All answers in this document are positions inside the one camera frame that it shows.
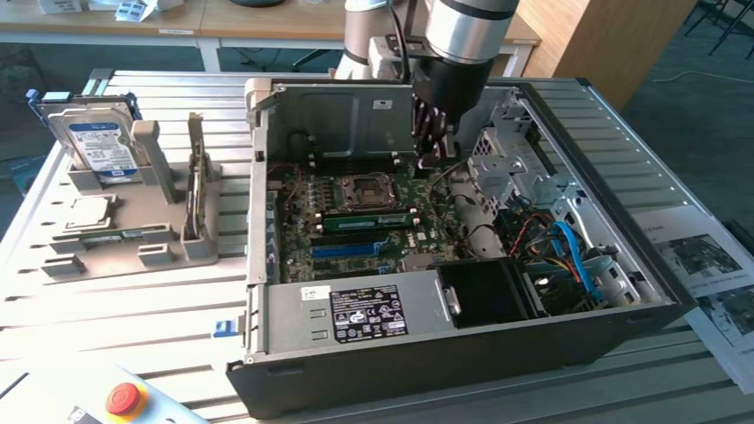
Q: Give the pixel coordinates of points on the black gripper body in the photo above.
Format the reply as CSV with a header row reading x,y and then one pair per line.
x,y
449,84

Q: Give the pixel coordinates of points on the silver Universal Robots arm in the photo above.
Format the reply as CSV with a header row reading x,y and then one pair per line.
x,y
464,31

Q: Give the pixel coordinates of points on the green RAM stick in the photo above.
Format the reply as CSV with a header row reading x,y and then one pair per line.
x,y
364,222
101,236

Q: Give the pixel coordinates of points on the black RAM slot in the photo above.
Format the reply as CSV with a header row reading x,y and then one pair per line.
x,y
344,240

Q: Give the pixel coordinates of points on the silver disk bay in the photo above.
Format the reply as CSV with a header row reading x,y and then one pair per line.
x,y
517,176

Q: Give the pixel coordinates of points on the CPU socket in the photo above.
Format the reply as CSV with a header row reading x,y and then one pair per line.
x,y
364,192

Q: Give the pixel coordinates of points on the green motherboard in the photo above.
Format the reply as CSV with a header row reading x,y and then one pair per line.
x,y
405,247

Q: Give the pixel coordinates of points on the wooden cabinet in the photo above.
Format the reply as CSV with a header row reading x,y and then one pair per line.
x,y
612,44

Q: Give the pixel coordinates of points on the blue expansion slot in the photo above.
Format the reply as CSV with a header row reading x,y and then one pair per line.
x,y
344,251

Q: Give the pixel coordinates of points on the graphics card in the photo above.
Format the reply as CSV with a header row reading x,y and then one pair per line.
x,y
197,185

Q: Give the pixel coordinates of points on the grey power supply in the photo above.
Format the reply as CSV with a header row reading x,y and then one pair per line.
x,y
364,313

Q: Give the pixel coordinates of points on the black chair legs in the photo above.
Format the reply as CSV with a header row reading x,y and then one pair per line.
x,y
727,22

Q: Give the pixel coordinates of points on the black open PC case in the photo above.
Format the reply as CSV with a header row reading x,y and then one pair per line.
x,y
447,371

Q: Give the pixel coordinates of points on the printed paper sheet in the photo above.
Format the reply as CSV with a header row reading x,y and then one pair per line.
x,y
706,274

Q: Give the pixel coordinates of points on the hard disk with blue label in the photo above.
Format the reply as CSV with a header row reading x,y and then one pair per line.
x,y
97,141

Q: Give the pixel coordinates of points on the blue plastic clip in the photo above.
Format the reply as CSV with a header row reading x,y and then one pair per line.
x,y
224,329

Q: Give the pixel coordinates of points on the white box with labels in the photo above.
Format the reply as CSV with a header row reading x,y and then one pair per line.
x,y
132,9

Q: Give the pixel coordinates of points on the grey parts rack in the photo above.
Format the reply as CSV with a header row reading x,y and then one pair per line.
x,y
117,252

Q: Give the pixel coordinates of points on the silver CPU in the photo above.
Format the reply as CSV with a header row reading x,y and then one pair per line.
x,y
89,212

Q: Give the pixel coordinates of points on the blue disk caddy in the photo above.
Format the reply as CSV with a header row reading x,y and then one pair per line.
x,y
49,98

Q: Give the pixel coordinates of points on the blue cardboard box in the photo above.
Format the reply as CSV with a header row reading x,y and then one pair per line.
x,y
14,174

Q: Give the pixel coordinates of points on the red emergency stop button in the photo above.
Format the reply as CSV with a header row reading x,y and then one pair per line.
x,y
125,398

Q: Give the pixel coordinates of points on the grey emergency stop box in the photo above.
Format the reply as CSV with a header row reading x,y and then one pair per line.
x,y
58,397

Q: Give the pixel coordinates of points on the wooden desk with white frame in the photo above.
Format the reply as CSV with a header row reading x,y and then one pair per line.
x,y
176,22

